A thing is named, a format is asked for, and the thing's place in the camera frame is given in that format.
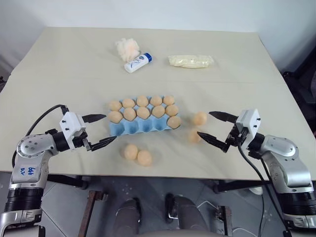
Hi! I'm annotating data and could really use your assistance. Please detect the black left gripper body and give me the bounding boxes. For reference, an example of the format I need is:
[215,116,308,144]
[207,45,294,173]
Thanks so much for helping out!
[73,132,94,152]

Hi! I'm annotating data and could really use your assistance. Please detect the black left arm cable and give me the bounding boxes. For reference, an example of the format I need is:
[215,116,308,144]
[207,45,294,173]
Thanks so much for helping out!
[24,104,70,139]

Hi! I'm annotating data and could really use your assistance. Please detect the dark rounded grey shape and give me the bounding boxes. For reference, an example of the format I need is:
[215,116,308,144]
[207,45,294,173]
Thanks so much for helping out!
[115,197,143,237]
[164,192,208,237]

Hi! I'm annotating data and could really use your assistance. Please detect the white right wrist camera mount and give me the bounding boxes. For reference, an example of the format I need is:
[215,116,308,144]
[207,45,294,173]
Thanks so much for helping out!
[235,108,261,144]

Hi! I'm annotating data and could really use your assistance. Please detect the white floor cable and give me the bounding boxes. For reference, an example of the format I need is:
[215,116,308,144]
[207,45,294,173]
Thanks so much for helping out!
[197,200,223,216]

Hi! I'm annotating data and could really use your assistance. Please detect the black equipment beside table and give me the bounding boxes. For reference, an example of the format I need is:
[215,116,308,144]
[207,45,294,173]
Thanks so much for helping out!
[282,45,316,135]

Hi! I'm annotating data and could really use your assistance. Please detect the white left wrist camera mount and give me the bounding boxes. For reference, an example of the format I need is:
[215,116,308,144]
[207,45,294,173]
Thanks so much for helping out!
[59,111,87,150]

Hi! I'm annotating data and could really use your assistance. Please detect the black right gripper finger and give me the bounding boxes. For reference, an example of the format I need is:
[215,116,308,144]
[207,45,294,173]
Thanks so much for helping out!
[196,131,229,152]
[208,111,238,123]

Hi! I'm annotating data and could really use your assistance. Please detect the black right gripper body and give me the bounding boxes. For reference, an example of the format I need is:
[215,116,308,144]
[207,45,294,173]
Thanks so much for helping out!
[222,123,248,153]

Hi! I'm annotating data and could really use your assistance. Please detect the clear bag of pale contents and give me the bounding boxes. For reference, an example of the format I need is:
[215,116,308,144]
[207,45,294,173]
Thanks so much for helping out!
[167,54,214,70]

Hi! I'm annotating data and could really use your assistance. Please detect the white mesh bath sponge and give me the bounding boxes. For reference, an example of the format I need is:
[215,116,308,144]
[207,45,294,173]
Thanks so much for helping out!
[114,38,143,62]

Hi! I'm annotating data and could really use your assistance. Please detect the white bottle with blue cap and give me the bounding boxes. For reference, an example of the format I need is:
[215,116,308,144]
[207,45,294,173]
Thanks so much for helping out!
[123,52,154,74]

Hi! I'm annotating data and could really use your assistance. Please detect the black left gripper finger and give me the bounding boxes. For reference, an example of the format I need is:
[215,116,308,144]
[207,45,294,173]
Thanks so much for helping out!
[89,135,118,152]
[82,113,108,123]

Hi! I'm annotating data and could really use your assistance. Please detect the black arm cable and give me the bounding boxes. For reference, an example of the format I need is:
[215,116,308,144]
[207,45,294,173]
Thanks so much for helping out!
[237,142,294,237]
[24,104,70,139]

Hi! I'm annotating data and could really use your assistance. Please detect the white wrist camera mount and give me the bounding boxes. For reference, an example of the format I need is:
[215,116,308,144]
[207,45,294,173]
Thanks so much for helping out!
[59,111,87,150]
[235,108,261,144]

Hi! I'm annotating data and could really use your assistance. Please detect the blue egg tray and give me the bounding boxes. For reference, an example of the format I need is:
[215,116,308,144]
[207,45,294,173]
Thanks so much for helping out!
[108,96,183,137]

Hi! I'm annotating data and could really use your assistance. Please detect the black table frame bar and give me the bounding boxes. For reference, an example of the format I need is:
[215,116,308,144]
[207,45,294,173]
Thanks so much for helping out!
[211,179,274,194]
[46,174,89,190]

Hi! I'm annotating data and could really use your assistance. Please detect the rusty metal stand post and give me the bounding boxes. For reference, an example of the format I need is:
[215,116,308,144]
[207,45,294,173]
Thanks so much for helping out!
[78,190,109,237]
[214,204,233,237]

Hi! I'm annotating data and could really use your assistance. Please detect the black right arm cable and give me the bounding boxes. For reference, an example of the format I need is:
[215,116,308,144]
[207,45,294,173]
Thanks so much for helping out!
[237,142,294,237]

